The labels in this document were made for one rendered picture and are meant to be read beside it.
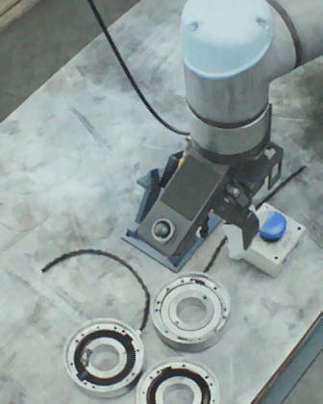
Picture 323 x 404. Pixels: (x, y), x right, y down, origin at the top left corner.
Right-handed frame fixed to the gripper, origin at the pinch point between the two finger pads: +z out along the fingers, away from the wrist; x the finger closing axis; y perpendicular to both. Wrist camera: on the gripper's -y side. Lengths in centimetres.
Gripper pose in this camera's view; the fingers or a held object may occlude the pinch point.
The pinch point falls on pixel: (216, 245)
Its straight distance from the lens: 86.0
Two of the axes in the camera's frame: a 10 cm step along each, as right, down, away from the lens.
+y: 6.3, -6.7, 3.9
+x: -7.7, -4.9, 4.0
